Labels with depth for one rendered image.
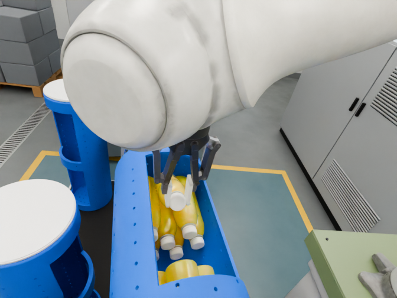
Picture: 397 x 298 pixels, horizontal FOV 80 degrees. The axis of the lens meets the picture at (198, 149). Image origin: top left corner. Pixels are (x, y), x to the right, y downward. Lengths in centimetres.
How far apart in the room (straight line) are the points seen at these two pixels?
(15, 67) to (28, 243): 309
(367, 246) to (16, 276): 99
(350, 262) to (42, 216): 89
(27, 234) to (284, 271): 169
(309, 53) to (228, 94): 6
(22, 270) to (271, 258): 165
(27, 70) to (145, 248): 331
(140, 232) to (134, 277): 8
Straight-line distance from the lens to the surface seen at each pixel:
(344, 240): 90
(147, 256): 49
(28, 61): 360
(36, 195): 88
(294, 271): 209
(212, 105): 16
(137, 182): 61
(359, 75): 244
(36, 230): 80
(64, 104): 136
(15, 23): 348
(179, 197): 53
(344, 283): 81
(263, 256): 204
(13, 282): 85
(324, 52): 18
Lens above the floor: 166
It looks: 37 degrees down
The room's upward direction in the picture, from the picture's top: 11 degrees clockwise
